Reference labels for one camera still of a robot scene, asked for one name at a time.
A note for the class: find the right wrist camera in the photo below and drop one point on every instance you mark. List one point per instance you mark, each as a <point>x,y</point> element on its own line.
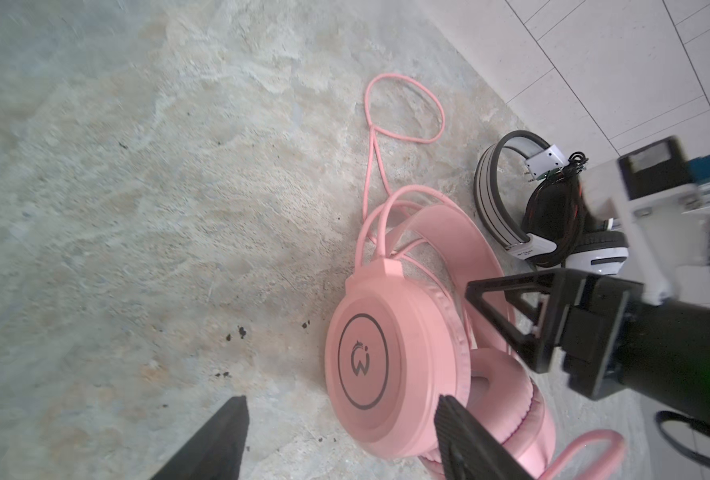
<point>662,200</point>

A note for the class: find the white black headphones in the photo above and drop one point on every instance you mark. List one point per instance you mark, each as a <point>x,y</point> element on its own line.
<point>557,229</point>

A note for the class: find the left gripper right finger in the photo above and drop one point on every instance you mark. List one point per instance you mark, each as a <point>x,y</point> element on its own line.
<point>468,451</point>

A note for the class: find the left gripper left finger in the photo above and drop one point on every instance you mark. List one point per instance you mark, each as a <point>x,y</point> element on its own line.
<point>216,450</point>

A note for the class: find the pink headphones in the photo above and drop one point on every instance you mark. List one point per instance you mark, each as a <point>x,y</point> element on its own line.
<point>403,336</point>

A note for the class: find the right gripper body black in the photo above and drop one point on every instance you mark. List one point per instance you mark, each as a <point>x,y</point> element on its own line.
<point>612,339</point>

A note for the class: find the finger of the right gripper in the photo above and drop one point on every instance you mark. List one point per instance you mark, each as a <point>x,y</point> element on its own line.
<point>520,309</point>

